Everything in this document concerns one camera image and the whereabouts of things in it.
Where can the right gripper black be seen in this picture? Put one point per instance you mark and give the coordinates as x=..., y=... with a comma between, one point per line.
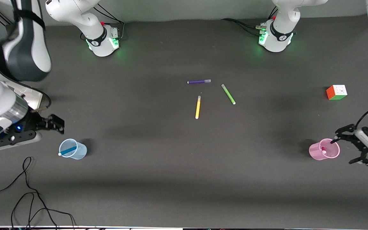
x=34, y=120

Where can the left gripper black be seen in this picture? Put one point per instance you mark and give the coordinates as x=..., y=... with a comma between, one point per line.
x=358, y=144

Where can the blue marker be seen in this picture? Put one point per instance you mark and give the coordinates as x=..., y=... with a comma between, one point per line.
x=68, y=150

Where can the pink marker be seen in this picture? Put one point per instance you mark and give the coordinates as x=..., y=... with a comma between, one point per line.
x=324, y=150

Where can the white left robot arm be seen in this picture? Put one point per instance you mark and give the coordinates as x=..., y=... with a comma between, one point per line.
x=283, y=19

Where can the white rectangular box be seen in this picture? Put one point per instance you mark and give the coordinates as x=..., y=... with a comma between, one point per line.
x=34, y=99

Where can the light blue plastic cup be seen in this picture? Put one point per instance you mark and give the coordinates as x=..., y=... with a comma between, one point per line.
x=80, y=153

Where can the pink plastic cup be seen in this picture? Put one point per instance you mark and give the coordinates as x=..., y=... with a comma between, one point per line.
x=315, y=153

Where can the colourful puzzle cube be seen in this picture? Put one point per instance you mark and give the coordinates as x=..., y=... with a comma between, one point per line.
x=336, y=92

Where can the metal table edge strip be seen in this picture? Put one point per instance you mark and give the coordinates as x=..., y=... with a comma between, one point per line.
x=75, y=228

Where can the green marker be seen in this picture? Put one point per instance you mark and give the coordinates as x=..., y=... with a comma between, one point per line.
x=228, y=94

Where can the yellow marker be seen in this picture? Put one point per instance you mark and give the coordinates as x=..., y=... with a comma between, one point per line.
x=198, y=107

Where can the purple marker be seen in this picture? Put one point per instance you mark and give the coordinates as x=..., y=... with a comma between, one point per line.
x=198, y=81

